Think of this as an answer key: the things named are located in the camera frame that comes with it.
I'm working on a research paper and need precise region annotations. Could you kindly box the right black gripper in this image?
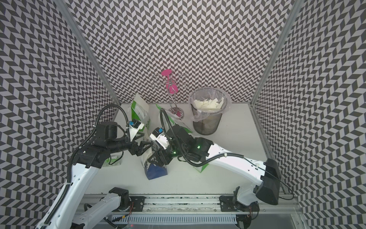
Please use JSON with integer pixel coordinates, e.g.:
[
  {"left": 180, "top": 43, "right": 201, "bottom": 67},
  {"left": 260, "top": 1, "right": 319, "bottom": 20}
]
[{"left": 147, "top": 140, "right": 187, "bottom": 167}]

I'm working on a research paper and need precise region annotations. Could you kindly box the blue white paper bag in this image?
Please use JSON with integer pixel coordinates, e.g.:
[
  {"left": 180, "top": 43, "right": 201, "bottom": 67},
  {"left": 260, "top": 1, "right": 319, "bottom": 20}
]
[{"left": 141, "top": 144, "right": 168, "bottom": 180}]

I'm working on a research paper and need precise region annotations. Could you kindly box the green white bag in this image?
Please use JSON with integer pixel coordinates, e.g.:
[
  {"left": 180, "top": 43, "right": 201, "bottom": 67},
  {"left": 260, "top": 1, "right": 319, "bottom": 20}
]
[
  {"left": 155, "top": 104, "right": 193, "bottom": 134},
  {"left": 194, "top": 164, "right": 209, "bottom": 173},
  {"left": 131, "top": 93, "right": 151, "bottom": 140}
]

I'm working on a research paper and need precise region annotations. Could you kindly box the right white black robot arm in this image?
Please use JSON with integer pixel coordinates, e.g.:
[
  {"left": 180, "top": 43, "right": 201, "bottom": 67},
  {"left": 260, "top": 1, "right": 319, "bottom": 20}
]
[{"left": 150, "top": 125, "right": 281, "bottom": 207}]

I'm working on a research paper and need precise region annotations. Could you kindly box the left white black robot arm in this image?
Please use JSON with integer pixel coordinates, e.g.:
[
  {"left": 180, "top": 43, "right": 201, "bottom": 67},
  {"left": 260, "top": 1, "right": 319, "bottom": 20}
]
[{"left": 36, "top": 119, "right": 151, "bottom": 229}]

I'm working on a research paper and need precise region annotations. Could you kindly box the small green white packet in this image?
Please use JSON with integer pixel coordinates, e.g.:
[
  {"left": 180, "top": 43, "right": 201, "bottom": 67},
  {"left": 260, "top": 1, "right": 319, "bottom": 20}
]
[{"left": 103, "top": 152, "right": 124, "bottom": 167}]

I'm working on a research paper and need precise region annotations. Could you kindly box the black mesh trash bin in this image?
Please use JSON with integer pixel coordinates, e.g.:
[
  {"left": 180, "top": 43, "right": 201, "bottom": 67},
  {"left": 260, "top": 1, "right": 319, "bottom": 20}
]
[{"left": 190, "top": 87, "right": 229, "bottom": 135}]

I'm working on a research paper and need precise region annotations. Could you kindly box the clear plastic bin liner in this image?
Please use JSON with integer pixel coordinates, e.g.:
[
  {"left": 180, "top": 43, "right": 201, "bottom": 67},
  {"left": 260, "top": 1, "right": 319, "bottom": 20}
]
[{"left": 188, "top": 87, "right": 232, "bottom": 122}]

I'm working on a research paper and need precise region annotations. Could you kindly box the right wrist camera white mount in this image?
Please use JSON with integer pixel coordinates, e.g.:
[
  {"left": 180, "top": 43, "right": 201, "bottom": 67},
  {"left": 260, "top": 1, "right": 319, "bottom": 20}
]
[{"left": 150, "top": 127, "right": 170, "bottom": 150}]

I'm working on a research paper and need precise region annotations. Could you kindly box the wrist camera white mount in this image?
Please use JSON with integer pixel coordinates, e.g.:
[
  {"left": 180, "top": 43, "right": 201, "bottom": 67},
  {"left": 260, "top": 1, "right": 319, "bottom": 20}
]
[
  {"left": 150, "top": 127, "right": 170, "bottom": 150},
  {"left": 128, "top": 119, "right": 144, "bottom": 142}
]

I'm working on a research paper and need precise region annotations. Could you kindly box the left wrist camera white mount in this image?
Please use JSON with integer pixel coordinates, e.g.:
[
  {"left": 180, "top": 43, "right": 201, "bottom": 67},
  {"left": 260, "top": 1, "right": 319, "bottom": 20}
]
[{"left": 128, "top": 119, "right": 144, "bottom": 142}]

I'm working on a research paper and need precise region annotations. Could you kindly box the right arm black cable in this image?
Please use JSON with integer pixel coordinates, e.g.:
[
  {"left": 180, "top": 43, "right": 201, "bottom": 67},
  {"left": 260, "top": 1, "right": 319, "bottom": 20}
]
[{"left": 159, "top": 108, "right": 295, "bottom": 201}]

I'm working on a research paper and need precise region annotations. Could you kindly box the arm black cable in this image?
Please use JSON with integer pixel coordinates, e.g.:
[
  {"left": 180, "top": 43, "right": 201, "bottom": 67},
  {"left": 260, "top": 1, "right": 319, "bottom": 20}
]
[
  {"left": 42, "top": 104, "right": 131, "bottom": 229},
  {"left": 159, "top": 108, "right": 295, "bottom": 201}
]

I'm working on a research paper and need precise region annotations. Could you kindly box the pink top wire stand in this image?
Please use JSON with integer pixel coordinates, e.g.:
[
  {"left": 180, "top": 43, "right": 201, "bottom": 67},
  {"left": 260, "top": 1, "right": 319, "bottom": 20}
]
[{"left": 154, "top": 69, "right": 185, "bottom": 120}]

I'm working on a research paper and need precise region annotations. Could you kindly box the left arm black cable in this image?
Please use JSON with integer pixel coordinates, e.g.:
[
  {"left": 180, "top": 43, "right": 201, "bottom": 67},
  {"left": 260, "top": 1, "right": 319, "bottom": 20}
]
[{"left": 42, "top": 104, "right": 131, "bottom": 229}]

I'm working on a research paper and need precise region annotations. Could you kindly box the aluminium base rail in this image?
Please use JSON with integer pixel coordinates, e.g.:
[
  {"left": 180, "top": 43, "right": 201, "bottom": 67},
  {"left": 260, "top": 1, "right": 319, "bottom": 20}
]
[{"left": 71, "top": 194, "right": 309, "bottom": 229}]

